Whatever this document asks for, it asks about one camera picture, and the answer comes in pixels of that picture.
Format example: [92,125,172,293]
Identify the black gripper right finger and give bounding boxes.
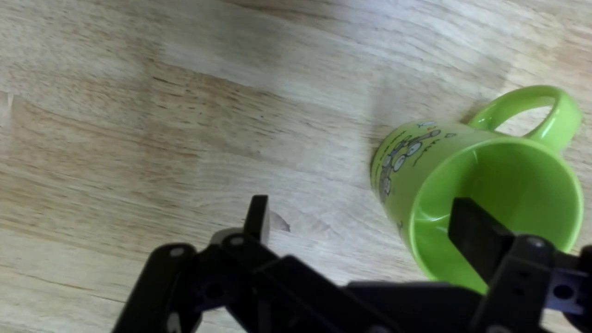
[447,199,592,333]

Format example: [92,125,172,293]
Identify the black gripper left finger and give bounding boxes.
[112,195,345,333]

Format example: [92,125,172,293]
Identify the green plastic mug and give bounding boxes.
[370,86,584,293]

